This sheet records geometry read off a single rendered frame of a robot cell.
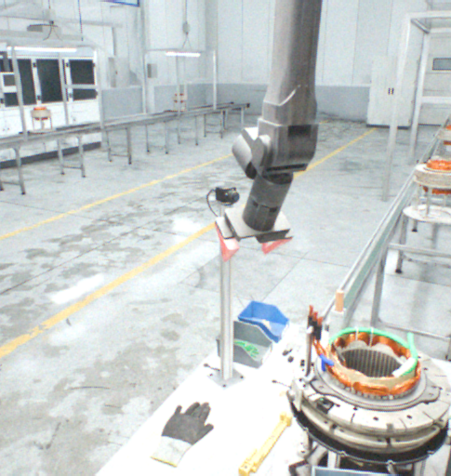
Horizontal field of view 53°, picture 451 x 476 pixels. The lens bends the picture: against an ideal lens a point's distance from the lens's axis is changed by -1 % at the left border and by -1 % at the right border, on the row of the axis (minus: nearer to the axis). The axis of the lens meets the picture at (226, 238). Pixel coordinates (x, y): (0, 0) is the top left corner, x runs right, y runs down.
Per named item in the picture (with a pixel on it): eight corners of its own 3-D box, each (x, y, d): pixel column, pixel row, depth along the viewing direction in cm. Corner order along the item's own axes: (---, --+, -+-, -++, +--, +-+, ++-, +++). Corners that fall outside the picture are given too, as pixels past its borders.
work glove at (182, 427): (187, 396, 136) (187, 390, 135) (227, 410, 130) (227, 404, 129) (137, 452, 116) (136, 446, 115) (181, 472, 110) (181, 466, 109)
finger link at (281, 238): (232, 242, 87) (245, 207, 80) (266, 236, 89) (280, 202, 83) (247, 271, 83) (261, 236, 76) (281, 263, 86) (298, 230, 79)
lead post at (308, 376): (301, 381, 93) (305, 332, 89) (308, 375, 95) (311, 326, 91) (309, 385, 92) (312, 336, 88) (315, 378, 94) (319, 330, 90)
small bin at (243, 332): (274, 349, 159) (275, 330, 156) (258, 371, 147) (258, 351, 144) (232, 337, 166) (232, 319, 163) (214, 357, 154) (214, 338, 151)
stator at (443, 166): (425, 186, 306) (430, 156, 299) (460, 191, 293) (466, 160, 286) (416, 192, 290) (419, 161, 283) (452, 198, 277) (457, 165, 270)
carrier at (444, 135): (422, 157, 485) (426, 128, 474) (451, 155, 496) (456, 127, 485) (449, 165, 450) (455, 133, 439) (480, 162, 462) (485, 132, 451)
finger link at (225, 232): (205, 247, 84) (216, 211, 77) (240, 241, 87) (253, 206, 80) (219, 276, 80) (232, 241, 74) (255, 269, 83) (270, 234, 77)
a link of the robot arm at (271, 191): (270, 181, 67) (302, 178, 69) (250, 152, 71) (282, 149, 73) (258, 214, 72) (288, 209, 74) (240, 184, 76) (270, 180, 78)
